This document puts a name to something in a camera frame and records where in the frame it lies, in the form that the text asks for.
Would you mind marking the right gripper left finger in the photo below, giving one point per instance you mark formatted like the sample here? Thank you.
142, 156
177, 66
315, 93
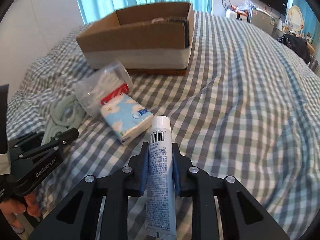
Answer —
97, 205

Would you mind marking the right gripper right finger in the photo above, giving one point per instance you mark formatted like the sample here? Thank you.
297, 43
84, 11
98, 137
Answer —
222, 207

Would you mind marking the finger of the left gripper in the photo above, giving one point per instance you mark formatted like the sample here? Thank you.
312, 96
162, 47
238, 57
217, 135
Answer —
66, 138
27, 137

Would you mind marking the blue cloud tissue pack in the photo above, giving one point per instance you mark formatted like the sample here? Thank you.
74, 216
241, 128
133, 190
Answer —
127, 118

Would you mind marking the clear plastic swab jar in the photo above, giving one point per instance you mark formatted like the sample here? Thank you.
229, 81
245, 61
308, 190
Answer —
100, 87

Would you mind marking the white toothpaste tube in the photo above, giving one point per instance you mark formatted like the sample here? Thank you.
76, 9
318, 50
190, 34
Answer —
160, 204

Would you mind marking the person's left hand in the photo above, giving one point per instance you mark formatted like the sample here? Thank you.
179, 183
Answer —
11, 207

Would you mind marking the pale green folding hanger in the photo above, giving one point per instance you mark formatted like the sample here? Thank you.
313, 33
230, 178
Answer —
64, 114

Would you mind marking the checkered bed duvet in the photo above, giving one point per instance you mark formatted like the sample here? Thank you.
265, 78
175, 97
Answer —
248, 107

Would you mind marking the brown cardboard box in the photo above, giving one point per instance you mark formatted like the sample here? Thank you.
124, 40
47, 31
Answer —
149, 39

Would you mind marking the black jacket on chair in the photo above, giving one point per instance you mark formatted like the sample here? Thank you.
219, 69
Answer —
297, 44

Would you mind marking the silver mini fridge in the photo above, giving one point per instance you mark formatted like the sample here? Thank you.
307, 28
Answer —
262, 20

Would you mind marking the white suitcase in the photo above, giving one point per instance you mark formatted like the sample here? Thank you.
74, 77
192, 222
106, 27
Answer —
236, 14

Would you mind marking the right teal curtain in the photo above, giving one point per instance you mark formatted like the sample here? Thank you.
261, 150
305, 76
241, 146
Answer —
311, 24

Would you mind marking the oval white vanity mirror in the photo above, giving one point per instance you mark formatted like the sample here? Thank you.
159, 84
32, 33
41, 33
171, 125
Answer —
294, 18

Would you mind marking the black camera screen unit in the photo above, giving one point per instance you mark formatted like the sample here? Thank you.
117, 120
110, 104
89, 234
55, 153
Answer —
3, 118

